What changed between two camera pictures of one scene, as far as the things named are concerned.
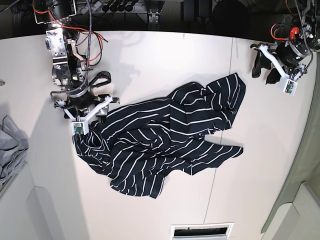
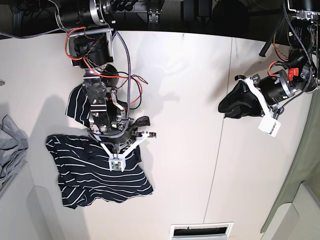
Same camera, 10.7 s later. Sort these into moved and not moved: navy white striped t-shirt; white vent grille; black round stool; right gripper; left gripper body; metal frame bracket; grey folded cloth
Moved: left gripper body; navy white striped t-shirt; right gripper
Not moved: grey folded cloth; black round stool; metal frame bracket; white vent grille
